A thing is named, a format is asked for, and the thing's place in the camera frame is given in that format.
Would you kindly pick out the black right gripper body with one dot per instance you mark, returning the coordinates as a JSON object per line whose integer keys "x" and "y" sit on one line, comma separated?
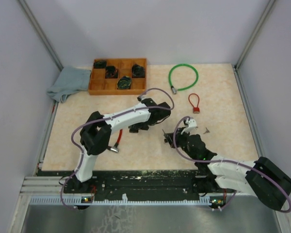
{"x": 181, "y": 140}

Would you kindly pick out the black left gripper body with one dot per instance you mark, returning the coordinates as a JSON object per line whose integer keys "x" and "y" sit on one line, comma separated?
{"x": 141, "y": 125}

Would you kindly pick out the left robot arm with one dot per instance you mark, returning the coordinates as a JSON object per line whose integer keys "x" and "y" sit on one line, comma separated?
{"x": 96, "y": 133}

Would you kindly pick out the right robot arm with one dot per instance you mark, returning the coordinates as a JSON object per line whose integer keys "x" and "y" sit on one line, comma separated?
{"x": 261, "y": 178}

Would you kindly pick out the black yellow rolled item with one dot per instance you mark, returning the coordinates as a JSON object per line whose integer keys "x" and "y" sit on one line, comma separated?
{"x": 124, "y": 83}

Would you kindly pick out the black rolled item right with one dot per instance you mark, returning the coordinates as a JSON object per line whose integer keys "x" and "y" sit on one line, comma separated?
{"x": 138, "y": 71}

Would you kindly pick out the black rolled item far left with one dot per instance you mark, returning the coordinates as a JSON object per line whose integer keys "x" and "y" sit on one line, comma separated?
{"x": 99, "y": 64}

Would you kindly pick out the grey blue cloth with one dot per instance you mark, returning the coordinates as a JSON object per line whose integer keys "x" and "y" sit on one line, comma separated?
{"x": 70, "y": 81}

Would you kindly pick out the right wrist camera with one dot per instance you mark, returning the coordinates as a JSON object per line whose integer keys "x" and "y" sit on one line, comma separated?
{"x": 190, "y": 124}

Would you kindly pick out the red cable lock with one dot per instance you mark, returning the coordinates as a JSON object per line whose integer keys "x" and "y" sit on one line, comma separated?
{"x": 114, "y": 148}

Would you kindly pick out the red cable padlock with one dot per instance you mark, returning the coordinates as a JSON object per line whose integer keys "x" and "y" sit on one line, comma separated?
{"x": 195, "y": 105}

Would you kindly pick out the green cable lock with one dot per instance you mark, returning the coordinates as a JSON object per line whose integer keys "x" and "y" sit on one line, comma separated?
{"x": 181, "y": 82}

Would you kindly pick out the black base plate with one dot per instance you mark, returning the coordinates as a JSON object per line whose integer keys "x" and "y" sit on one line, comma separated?
{"x": 147, "y": 185}

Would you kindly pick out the aluminium frame post right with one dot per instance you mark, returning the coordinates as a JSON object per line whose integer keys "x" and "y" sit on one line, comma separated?
{"x": 255, "y": 33}

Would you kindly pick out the aluminium frame post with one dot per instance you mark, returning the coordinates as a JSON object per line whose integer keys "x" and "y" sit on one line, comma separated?
{"x": 255, "y": 33}
{"x": 40, "y": 33}

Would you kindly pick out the aluminium frame post left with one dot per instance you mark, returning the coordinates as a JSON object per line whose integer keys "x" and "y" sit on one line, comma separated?
{"x": 40, "y": 33}

